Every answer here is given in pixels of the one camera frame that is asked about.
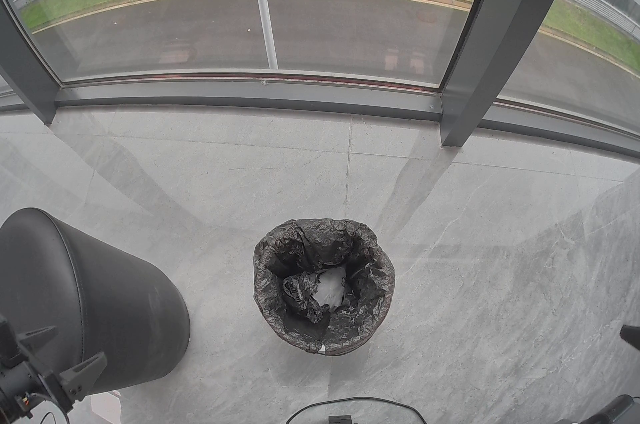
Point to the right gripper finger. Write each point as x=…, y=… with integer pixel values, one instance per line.
x=634, y=336

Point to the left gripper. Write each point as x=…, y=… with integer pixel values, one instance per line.
x=35, y=377

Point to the black plastic bag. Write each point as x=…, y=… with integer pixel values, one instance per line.
x=280, y=262

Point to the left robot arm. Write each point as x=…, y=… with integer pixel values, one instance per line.
x=10, y=417

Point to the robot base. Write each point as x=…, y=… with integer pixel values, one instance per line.
x=340, y=419

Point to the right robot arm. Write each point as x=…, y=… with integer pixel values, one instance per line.
x=617, y=409

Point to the crumpled white paper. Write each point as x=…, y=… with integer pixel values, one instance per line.
x=330, y=289

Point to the window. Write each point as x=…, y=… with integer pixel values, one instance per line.
x=510, y=26

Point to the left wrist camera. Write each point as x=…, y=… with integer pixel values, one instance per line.
x=5, y=337

